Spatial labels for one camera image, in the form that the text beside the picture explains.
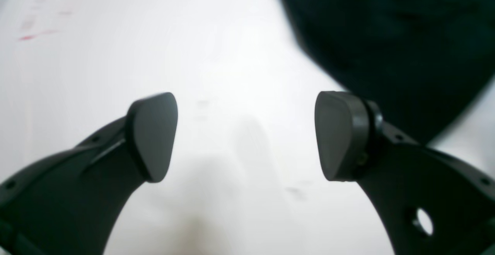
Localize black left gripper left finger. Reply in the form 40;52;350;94
0;92;178;255

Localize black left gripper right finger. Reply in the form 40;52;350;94
314;91;495;255

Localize black T-shirt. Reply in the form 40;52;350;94
282;0;495;144

